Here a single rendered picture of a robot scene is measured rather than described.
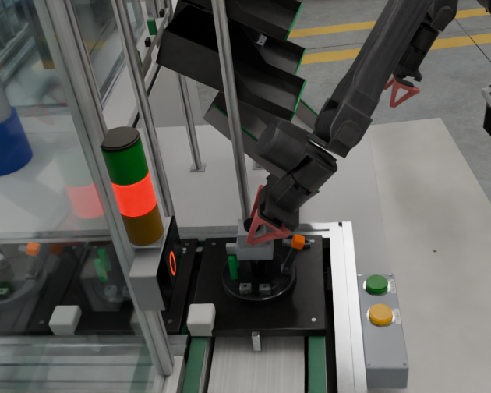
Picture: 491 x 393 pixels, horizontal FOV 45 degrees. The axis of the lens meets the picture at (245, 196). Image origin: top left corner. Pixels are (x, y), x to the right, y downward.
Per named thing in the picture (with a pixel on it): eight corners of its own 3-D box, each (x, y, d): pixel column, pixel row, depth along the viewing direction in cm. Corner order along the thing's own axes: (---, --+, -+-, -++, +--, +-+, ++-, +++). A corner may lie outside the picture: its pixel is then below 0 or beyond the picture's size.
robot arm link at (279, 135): (365, 128, 91) (342, 120, 99) (306, 89, 87) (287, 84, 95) (325, 195, 92) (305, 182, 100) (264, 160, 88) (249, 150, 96)
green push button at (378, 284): (386, 281, 110) (386, 274, 109) (389, 297, 107) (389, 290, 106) (364, 281, 111) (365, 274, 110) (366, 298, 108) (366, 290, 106)
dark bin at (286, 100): (302, 89, 123) (316, 59, 118) (290, 122, 113) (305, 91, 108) (178, 34, 122) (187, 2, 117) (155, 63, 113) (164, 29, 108)
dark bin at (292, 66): (302, 57, 135) (315, 29, 130) (291, 85, 125) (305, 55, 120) (188, 7, 134) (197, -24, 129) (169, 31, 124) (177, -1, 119)
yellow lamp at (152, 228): (167, 221, 82) (160, 192, 79) (160, 245, 78) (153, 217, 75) (132, 221, 83) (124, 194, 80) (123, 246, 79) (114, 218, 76)
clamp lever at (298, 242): (291, 264, 110) (305, 235, 105) (291, 272, 109) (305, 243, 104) (273, 260, 110) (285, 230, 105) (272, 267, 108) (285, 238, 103)
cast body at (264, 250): (273, 243, 109) (270, 214, 104) (273, 260, 105) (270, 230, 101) (228, 244, 110) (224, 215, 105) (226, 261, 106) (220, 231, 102)
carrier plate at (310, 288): (323, 241, 121) (322, 233, 119) (326, 336, 102) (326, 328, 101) (206, 244, 124) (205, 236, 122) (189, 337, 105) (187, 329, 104)
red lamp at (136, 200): (160, 192, 79) (152, 162, 76) (152, 216, 75) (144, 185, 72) (123, 193, 80) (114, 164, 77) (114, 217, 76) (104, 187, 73)
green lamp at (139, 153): (152, 161, 76) (144, 129, 73) (144, 185, 72) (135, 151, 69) (114, 163, 77) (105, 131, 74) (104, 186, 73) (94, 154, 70)
